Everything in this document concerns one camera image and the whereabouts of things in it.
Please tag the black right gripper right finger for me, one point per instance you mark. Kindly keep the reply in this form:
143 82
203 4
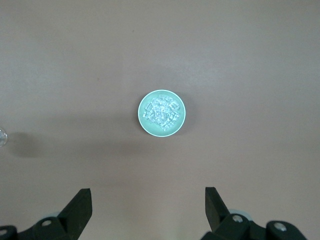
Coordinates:
215 212

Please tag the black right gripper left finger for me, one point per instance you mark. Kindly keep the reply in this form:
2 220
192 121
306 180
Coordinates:
75 215

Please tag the clear stemmed wine glass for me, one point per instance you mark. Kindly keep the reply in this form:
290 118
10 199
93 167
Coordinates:
2 137

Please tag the clear ice cubes pile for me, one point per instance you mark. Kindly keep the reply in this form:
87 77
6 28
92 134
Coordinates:
162 112

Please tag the green ceramic bowl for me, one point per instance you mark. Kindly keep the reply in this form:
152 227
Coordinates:
146 126

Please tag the brown table cover mat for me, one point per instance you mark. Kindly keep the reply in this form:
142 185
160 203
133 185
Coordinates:
225 62

